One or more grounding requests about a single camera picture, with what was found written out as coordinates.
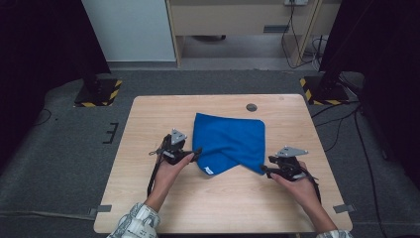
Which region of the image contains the white panel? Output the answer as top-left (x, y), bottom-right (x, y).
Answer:
top-left (81, 0), bottom-right (176, 62)

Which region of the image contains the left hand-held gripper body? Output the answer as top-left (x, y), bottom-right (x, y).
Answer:
top-left (157, 128), bottom-right (194, 166)

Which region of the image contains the black yellow-striped stand base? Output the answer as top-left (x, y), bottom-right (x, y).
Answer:
top-left (73, 77), bottom-right (123, 108)
top-left (299, 75), bottom-right (351, 106)

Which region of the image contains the black curtain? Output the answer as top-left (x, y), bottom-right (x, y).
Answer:
top-left (0, 0), bottom-right (112, 173)
top-left (318, 0), bottom-right (420, 189)

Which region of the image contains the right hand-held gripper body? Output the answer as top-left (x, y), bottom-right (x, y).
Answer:
top-left (275, 146), bottom-right (309, 182)

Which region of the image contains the person's left hand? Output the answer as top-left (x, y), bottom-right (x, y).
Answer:
top-left (152, 153), bottom-right (196, 202)

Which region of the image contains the person's right hand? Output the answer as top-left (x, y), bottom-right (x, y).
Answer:
top-left (270, 162), bottom-right (319, 207)

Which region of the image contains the grey tape piece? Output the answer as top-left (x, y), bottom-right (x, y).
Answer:
top-left (87, 204), bottom-right (113, 217)
top-left (332, 203), bottom-right (357, 214)

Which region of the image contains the black hanging cable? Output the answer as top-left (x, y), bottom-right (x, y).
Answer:
top-left (280, 3), bottom-right (323, 69)

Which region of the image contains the light wooden cabinet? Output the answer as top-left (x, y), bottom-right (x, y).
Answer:
top-left (165, 0), bottom-right (343, 68)

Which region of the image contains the blue cloth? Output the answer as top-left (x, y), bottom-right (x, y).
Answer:
top-left (191, 112), bottom-right (266, 177)

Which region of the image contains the black floor cable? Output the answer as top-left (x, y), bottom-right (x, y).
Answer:
top-left (33, 108), bottom-right (53, 127)
top-left (354, 105), bottom-right (381, 238)
top-left (311, 100), bottom-right (361, 119)

